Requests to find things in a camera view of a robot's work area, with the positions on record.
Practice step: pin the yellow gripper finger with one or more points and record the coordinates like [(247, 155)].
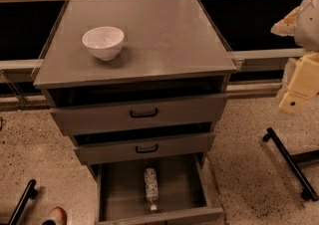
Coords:
[(287, 25), (300, 83)]

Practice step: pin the clear plastic bottle with label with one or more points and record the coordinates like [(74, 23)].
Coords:
[(152, 188)]

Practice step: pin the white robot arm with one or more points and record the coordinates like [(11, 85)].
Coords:
[(302, 23)]

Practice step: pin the top grey drawer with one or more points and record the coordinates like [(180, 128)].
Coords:
[(116, 116)]

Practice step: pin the grey drawer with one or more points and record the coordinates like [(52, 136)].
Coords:
[(116, 116), (183, 196), (117, 151)]

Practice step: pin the middle grey drawer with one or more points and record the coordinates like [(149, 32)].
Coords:
[(117, 151)]

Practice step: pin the grey drawer cabinet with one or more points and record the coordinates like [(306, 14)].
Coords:
[(170, 50)]

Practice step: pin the bottom grey drawer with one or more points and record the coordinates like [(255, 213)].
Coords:
[(183, 196)]

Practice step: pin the black right base leg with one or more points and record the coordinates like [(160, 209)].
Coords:
[(293, 160)]

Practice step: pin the black base leg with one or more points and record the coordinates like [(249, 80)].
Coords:
[(30, 192), (293, 160)]

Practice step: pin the white ceramic bowl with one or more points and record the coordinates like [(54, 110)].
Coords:
[(104, 43)]

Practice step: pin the black left base leg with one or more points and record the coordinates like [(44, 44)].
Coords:
[(30, 192)]

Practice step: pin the black top drawer handle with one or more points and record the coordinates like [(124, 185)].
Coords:
[(151, 113)]

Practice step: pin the black drawer handle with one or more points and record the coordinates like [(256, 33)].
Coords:
[(151, 113), (146, 149)]

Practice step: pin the black middle drawer handle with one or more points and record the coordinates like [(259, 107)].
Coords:
[(146, 149)]

